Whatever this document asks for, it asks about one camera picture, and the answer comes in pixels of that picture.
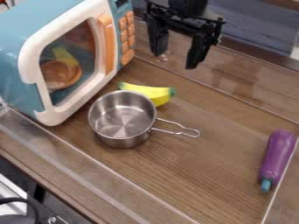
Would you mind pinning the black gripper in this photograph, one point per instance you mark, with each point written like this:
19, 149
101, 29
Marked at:
189, 18

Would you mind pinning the purple toy eggplant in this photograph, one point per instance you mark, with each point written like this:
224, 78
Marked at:
279, 149

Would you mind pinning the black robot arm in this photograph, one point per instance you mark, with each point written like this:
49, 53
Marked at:
187, 17

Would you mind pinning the yellow toy banana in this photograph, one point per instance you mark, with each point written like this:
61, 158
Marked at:
159, 94

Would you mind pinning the blue toy microwave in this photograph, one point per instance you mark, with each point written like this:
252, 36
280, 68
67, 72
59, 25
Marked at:
87, 33

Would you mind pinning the orange plate inside microwave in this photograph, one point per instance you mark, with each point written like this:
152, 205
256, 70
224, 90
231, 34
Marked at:
59, 74

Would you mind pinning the silver pot with handle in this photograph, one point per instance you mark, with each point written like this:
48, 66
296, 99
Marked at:
121, 117

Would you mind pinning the clear acrylic tray wall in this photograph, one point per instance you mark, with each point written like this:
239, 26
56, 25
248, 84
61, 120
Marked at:
97, 192

